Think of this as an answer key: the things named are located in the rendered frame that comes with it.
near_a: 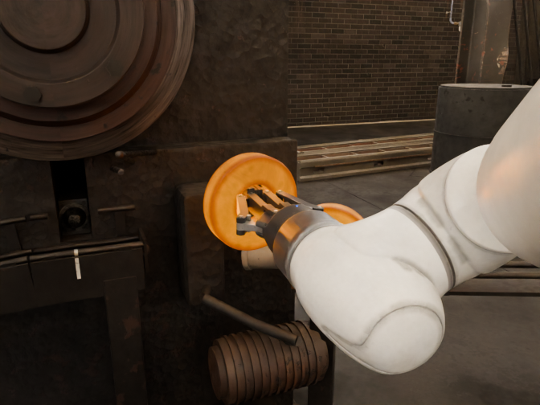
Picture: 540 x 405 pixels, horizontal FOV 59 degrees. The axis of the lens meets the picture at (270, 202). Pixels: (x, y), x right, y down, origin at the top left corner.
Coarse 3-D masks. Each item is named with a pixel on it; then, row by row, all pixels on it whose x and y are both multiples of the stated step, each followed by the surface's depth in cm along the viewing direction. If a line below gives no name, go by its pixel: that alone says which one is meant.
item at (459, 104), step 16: (448, 96) 302; (464, 96) 292; (480, 96) 287; (496, 96) 284; (512, 96) 284; (448, 112) 303; (464, 112) 294; (480, 112) 289; (496, 112) 287; (512, 112) 287; (448, 128) 305; (464, 128) 296; (480, 128) 291; (496, 128) 289; (448, 144) 307; (464, 144) 298; (480, 144) 294; (432, 160) 326; (448, 160) 308
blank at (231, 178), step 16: (240, 160) 71; (256, 160) 72; (272, 160) 74; (224, 176) 70; (240, 176) 72; (256, 176) 73; (272, 176) 75; (288, 176) 76; (208, 192) 72; (224, 192) 71; (240, 192) 73; (272, 192) 76; (288, 192) 77; (208, 208) 71; (224, 208) 72; (208, 224) 74; (224, 224) 73; (224, 240) 74; (240, 240) 75; (256, 240) 77
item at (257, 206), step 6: (252, 192) 71; (252, 198) 69; (258, 198) 69; (252, 204) 69; (258, 204) 67; (264, 204) 65; (270, 204) 65; (252, 210) 69; (258, 210) 67; (264, 210) 65; (270, 210) 62; (276, 210) 62; (258, 216) 67
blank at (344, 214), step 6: (324, 204) 90; (330, 204) 89; (336, 204) 89; (324, 210) 88; (330, 210) 88; (336, 210) 87; (342, 210) 87; (348, 210) 88; (336, 216) 88; (342, 216) 87; (348, 216) 87; (354, 216) 87; (360, 216) 89; (342, 222) 88; (348, 222) 87
